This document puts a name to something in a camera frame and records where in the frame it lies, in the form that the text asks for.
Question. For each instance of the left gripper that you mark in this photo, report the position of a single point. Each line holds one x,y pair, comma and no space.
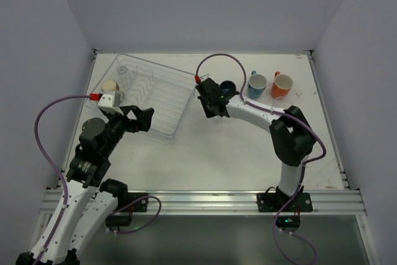
128,116

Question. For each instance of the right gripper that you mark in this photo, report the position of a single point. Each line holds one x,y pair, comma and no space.
209,97

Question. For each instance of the dark blue cup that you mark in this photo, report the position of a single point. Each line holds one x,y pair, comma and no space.
228,86

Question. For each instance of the light blue flower mug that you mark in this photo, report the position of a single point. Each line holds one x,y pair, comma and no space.
257,83

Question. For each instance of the cream ceramic cup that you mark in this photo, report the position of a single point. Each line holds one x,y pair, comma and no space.
111,85

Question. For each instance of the tall clear glass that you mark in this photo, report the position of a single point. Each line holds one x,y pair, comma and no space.
282,102

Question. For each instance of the orange mug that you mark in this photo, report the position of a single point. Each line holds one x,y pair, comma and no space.
281,86

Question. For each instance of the small clear glass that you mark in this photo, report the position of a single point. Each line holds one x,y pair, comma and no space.
219,119

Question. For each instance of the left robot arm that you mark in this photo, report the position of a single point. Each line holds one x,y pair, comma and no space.
87,198

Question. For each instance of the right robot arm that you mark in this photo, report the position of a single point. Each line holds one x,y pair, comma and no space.
291,140

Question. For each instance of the clear glass at rack corner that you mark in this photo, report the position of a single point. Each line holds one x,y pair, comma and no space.
123,77

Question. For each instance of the left black controller box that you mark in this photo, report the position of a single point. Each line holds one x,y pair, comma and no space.
115,222

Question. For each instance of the black controller box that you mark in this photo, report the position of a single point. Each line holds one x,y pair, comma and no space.
288,223
115,222

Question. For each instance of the right black controller box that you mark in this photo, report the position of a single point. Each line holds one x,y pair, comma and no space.
288,223

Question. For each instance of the white wire dish rack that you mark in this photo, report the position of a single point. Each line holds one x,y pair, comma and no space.
167,90

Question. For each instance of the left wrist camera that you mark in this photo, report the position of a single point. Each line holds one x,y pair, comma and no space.
110,102

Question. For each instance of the aluminium mounting rail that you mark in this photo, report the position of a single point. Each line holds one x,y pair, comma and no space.
330,202

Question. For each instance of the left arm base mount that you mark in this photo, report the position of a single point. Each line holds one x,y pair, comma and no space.
132,202

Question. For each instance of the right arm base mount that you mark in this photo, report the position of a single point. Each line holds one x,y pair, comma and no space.
273,199

